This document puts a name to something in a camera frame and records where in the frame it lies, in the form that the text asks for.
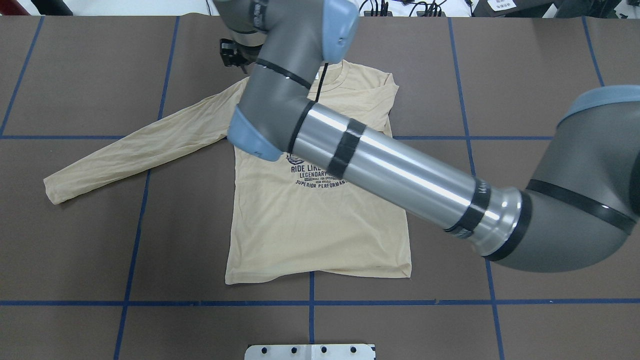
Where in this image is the beige long-sleeve printed shirt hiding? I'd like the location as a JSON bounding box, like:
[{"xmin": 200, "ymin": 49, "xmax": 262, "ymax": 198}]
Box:
[{"xmin": 43, "ymin": 79, "xmax": 412, "ymax": 285}]

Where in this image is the black device with label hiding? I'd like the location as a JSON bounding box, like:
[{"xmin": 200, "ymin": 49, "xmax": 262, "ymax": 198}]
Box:
[{"xmin": 471, "ymin": 0, "xmax": 554, "ymax": 18}]

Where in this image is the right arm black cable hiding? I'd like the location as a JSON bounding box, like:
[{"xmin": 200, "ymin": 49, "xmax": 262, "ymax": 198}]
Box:
[{"xmin": 314, "ymin": 61, "xmax": 330, "ymax": 103}]

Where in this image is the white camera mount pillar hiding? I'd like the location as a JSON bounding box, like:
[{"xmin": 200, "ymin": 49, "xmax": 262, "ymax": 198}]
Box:
[{"xmin": 244, "ymin": 343, "xmax": 377, "ymax": 360}]

